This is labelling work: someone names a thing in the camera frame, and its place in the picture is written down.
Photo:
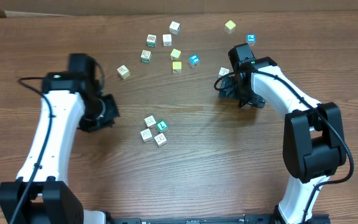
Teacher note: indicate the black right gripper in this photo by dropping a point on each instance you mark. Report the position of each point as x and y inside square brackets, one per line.
[232, 88]

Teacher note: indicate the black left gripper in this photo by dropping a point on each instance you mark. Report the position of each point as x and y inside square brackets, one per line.
[111, 112]

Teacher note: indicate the red letter wooden block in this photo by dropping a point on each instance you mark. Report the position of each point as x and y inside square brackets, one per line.
[150, 121]

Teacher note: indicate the red K wooden block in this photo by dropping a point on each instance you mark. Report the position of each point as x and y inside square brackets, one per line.
[146, 135]

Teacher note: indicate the green top wooden block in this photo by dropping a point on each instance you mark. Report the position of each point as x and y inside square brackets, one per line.
[162, 126]

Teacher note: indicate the plain white wooden block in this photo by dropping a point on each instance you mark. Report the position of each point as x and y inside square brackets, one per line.
[160, 139]

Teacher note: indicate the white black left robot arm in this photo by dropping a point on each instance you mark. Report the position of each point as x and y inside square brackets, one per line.
[40, 193]

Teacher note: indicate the blue T wooden block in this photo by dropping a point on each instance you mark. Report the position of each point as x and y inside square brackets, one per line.
[223, 71]

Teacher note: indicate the yellow S wooden block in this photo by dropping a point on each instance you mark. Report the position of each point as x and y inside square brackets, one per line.
[123, 72]

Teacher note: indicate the far blue wooden block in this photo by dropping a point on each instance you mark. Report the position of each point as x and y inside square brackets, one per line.
[251, 39]

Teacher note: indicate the blue top wooden block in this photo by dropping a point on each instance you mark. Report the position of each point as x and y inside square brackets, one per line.
[194, 61]

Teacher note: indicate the far yellow wooden block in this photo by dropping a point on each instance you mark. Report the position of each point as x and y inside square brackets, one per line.
[229, 27]

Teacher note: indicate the yellow top wooden block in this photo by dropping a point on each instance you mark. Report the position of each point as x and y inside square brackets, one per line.
[176, 67]

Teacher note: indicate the green framed wooden block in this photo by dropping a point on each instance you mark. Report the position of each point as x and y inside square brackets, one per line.
[146, 56]

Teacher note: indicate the pale yellow top block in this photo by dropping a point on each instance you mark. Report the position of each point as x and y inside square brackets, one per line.
[175, 55]

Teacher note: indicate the dark red wooden block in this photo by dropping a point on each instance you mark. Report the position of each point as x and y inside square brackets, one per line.
[167, 40]

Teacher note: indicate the green B wooden block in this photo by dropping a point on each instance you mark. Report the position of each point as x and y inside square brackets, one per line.
[151, 40]

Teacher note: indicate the teal J wooden block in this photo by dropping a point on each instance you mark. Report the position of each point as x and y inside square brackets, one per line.
[174, 27]

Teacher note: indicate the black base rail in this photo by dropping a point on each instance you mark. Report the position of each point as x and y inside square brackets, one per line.
[222, 221]

